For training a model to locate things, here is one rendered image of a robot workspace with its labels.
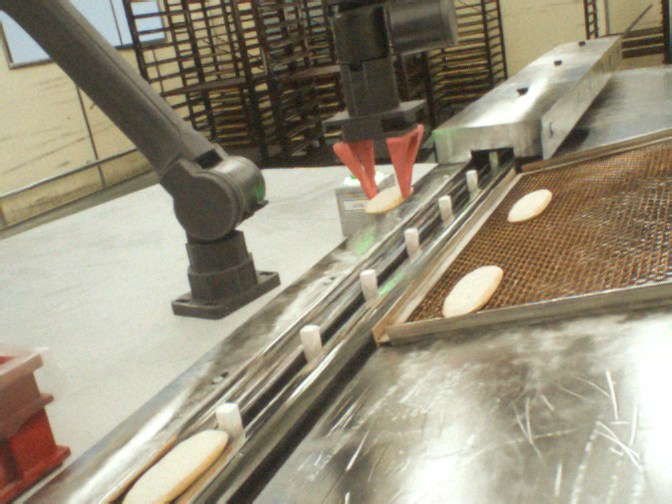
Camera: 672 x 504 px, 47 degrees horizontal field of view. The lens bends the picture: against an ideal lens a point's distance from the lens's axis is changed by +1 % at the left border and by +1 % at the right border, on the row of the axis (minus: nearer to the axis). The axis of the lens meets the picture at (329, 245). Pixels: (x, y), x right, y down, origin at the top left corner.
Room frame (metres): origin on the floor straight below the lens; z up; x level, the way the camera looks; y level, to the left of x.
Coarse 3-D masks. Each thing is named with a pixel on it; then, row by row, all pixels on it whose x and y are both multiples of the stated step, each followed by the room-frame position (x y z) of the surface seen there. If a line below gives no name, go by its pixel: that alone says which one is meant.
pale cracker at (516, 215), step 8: (536, 192) 0.82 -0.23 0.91; (544, 192) 0.81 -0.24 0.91; (520, 200) 0.80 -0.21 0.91; (528, 200) 0.79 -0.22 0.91; (536, 200) 0.78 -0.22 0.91; (544, 200) 0.78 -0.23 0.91; (512, 208) 0.79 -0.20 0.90; (520, 208) 0.77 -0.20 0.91; (528, 208) 0.76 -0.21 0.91; (536, 208) 0.76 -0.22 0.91; (544, 208) 0.77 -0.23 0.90; (512, 216) 0.76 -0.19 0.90; (520, 216) 0.75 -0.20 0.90; (528, 216) 0.75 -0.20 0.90
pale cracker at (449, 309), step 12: (468, 276) 0.60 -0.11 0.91; (480, 276) 0.59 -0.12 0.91; (492, 276) 0.59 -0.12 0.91; (456, 288) 0.59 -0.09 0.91; (468, 288) 0.57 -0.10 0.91; (480, 288) 0.57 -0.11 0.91; (492, 288) 0.57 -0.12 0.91; (456, 300) 0.56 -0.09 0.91; (468, 300) 0.55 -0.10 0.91; (480, 300) 0.55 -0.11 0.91; (444, 312) 0.55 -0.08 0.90; (456, 312) 0.54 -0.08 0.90; (468, 312) 0.54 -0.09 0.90
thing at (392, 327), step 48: (624, 144) 0.92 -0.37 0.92; (528, 192) 0.88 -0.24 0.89; (576, 192) 0.80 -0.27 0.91; (624, 192) 0.74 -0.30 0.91; (528, 240) 0.68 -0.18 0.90; (576, 240) 0.64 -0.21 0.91; (624, 240) 0.59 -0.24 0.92; (432, 288) 0.64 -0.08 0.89; (576, 288) 0.52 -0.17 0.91; (624, 288) 0.46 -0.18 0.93; (384, 336) 0.55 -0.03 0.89; (432, 336) 0.52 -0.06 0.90
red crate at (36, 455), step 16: (32, 416) 0.57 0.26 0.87; (32, 432) 0.57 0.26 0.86; (48, 432) 0.58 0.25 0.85; (0, 448) 0.54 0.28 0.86; (16, 448) 0.55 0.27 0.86; (32, 448) 0.56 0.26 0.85; (48, 448) 0.57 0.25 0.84; (64, 448) 0.58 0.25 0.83; (0, 464) 0.54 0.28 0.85; (16, 464) 0.54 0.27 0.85; (32, 464) 0.56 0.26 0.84; (48, 464) 0.56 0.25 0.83; (0, 480) 0.53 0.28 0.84; (16, 480) 0.54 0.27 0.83; (32, 480) 0.55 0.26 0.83; (0, 496) 0.52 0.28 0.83; (16, 496) 0.54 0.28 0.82
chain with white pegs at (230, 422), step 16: (640, 16) 3.94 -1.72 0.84; (624, 32) 3.25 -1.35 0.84; (496, 160) 1.26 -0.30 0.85; (448, 208) 1.01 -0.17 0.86; (416, 240) 0.89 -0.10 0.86; (368, 272) 0.77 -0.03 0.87; (368, 288) 0.77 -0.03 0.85; (304, 336) 0.64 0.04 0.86; (304, 352) 0.65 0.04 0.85; (224, 416) 0.52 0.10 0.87; (256, 416) 0.56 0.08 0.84; (240, 432) 0.52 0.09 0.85
